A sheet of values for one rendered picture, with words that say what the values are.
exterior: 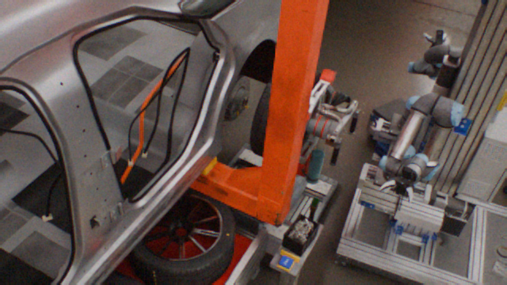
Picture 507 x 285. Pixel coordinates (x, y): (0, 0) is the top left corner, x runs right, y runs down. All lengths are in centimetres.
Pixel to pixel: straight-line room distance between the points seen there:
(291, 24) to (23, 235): 171
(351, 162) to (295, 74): 211
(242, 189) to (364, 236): 99
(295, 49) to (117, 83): 139
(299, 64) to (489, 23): 96
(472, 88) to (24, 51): 214
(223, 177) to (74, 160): 130
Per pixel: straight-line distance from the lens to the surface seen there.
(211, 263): 300
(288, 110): 251
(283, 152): 270
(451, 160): 323
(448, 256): 375
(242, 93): 340
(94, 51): 362
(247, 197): 309
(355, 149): 453
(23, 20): 202
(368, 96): 516
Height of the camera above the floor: 300
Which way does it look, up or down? 43 degrees down
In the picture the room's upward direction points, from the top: 6 degrees clockwise
